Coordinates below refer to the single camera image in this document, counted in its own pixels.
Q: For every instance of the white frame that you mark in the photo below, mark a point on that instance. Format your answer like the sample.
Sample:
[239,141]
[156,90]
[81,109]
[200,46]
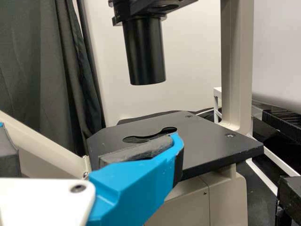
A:
[216,92]

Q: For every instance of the black platform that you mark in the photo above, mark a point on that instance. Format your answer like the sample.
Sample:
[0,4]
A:
[282,122]
[291,200]

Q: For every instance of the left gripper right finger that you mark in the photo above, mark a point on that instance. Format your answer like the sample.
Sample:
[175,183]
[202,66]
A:
[131,183]

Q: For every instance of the cream microscope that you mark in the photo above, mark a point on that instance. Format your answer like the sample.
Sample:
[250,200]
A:
[211,146]

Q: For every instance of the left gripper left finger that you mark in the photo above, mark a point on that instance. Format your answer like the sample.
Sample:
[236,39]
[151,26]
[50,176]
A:
[8,160]

